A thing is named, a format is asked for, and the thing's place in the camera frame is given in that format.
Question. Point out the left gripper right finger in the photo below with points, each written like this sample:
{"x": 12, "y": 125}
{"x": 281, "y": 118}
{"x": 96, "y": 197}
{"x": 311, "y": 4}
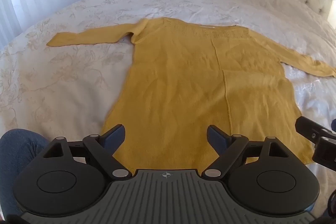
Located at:
{"x": 229, "y": 149}

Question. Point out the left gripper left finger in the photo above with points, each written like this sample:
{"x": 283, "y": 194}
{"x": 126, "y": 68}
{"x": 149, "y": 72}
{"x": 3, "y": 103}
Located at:
{"x": 100, "y": 150}

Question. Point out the yellow knit sweater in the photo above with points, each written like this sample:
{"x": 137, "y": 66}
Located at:
{"x": 185, "y": 77}

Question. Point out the blue jeans leg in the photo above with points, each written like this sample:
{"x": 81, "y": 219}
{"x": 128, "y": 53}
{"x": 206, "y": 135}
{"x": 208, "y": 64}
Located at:
{"x": 18, "y": 148}

